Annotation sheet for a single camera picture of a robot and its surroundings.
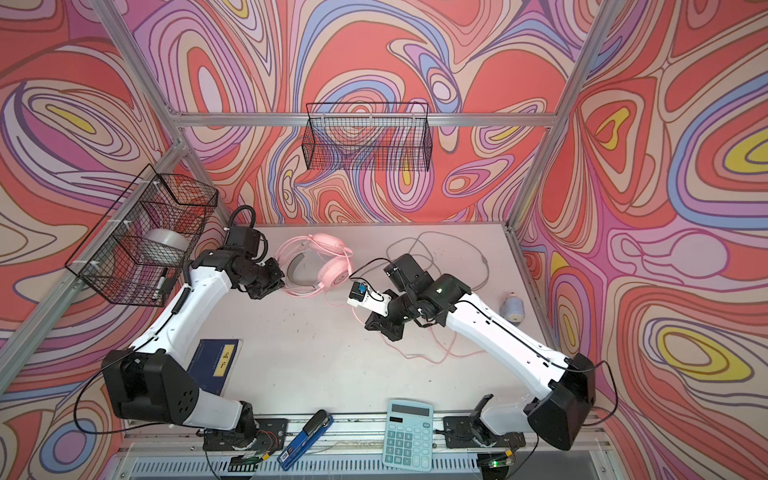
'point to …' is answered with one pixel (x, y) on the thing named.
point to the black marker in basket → (162, 279)
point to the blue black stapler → (314, 429)
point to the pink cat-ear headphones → (334, 270)
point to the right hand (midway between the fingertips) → (375, 329)
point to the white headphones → (302, 268)
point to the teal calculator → (408, 435)
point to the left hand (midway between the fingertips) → (289, 278)
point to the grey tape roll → (164, 246)
